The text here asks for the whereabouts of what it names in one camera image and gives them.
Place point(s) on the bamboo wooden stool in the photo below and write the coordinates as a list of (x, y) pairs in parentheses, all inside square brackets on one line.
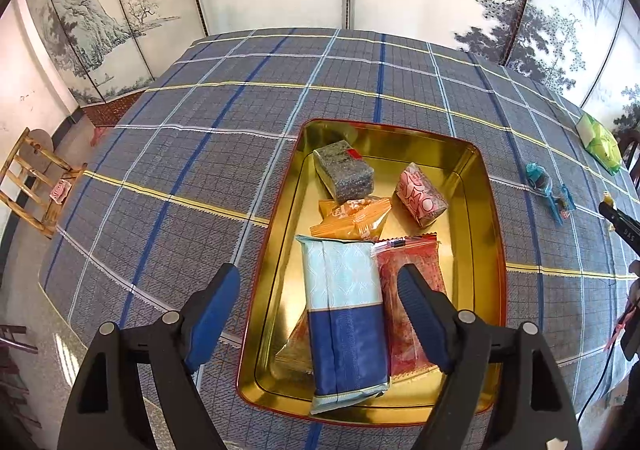
[(43, 177)]

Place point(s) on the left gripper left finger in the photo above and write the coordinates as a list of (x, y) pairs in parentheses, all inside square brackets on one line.
[(106, 407)]

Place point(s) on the orange yellow snack packet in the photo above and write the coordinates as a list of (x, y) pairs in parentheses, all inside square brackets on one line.
[(354, 220)]

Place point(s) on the blue candy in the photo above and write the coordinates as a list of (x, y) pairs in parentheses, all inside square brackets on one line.
[(562, 204), (538, 178)]

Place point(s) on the plaid grey tablecloth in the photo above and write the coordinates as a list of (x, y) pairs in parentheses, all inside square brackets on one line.
[(188, 179)]

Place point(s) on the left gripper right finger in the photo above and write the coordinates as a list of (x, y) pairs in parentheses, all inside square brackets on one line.
[(533, 409)]

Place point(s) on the pink candy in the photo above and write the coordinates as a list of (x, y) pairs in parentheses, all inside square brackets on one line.
[(423, 200)]

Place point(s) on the red snack packet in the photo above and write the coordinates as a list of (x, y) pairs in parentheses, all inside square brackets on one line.
[(410, 299)]

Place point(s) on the red toffee tin box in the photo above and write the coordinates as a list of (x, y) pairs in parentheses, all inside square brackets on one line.
[(470, 257)]

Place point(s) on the red labelled sesame block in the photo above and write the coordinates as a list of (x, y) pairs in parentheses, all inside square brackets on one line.
[(344, 172)]

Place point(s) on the dark wooden chair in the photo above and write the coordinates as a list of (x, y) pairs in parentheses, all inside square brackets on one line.
[(629, 143)]

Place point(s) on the yellow sesame bar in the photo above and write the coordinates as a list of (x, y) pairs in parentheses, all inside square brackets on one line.
[(607, 198)]

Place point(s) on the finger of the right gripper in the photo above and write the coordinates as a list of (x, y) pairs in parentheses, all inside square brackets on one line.
[(625, 226)]

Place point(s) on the blue white snack packet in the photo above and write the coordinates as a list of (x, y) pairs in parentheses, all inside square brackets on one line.
[(345, 315)]

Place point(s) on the green tissue pack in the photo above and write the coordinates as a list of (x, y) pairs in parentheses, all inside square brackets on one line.
[(600, 143)]

